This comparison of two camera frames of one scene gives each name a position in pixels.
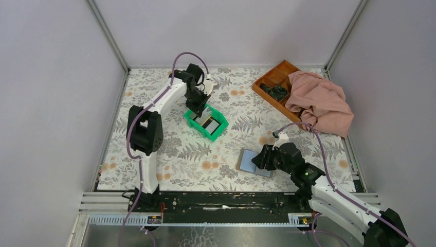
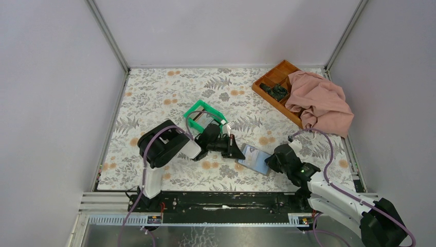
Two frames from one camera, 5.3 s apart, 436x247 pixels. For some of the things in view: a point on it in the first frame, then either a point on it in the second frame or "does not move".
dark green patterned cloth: (276, 92) does not move
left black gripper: (199, 104) → (228, 147)
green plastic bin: (193, 123) does not move
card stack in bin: (205, 120) does not move
